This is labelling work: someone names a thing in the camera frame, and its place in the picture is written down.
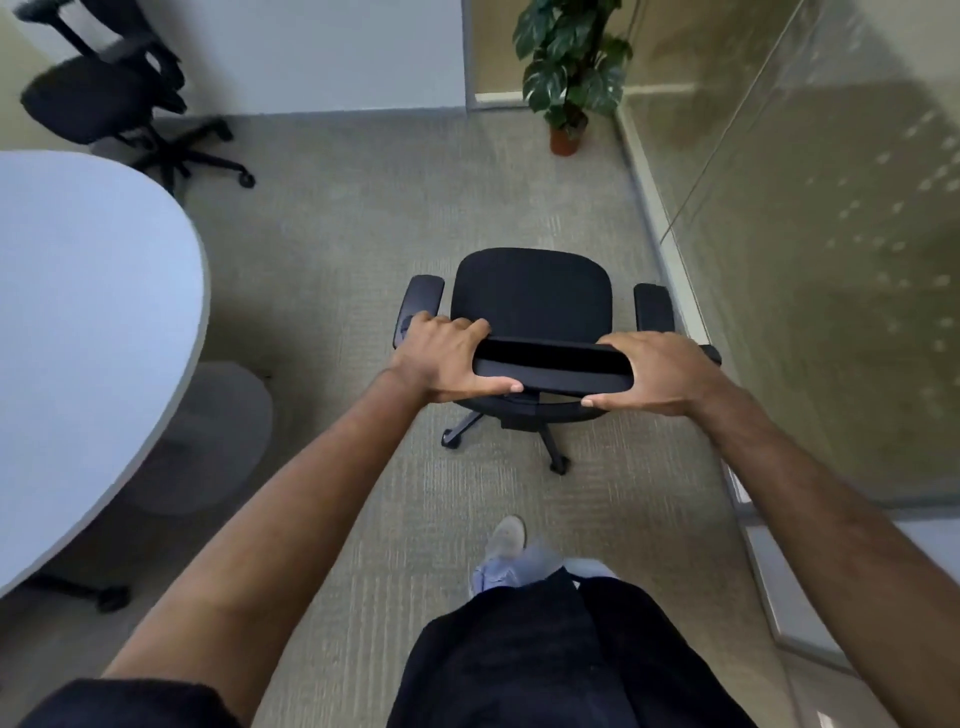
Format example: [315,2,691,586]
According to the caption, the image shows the person's right hand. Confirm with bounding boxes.
[581,332,735,419]

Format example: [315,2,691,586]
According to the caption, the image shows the person's left hand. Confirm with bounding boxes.
[388,311,525,407]

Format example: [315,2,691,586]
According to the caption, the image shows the black office chair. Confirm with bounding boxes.
[13,0,257,198]
[392,247,723,477]

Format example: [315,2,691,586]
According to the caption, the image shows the person's right forearm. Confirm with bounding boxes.
[693,375,960,728]

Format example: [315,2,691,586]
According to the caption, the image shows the person's left forearm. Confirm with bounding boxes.
[101,367,432,728]

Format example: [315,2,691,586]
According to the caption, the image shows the light grey left shoe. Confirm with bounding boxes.
[470,515,528,598]

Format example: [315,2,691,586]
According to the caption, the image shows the light grey shoe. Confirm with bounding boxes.
[470,515,528,598]
[562,558,618,583]

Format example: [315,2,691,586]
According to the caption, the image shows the light grey right shoe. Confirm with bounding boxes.
[562,558,618,583]

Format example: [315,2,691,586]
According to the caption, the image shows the black trousers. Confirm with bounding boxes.
[386,566,760,728]

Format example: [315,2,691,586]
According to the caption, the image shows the green leafy plant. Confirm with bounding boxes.
[513,0,636,136]

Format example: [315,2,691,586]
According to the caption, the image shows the black table foot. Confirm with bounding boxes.
[22,573,133,615]

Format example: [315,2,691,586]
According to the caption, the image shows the black shirt sleeve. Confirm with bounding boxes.
[15,678,246,728]

